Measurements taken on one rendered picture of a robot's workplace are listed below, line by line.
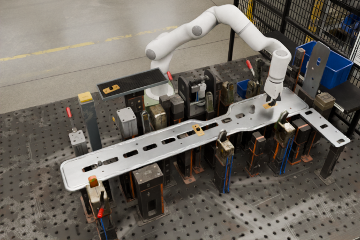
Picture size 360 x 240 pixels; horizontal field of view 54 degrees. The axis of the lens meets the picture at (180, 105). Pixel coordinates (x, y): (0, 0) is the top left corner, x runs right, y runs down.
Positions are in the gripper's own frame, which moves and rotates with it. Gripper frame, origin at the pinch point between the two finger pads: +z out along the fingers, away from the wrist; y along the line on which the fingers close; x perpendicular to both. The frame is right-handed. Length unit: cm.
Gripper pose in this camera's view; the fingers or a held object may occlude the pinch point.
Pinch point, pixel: (270, 100)
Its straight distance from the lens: 204.7
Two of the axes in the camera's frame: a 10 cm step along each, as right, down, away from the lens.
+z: 0.0, 7.6, 6.5
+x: 9.0, -2.8, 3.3
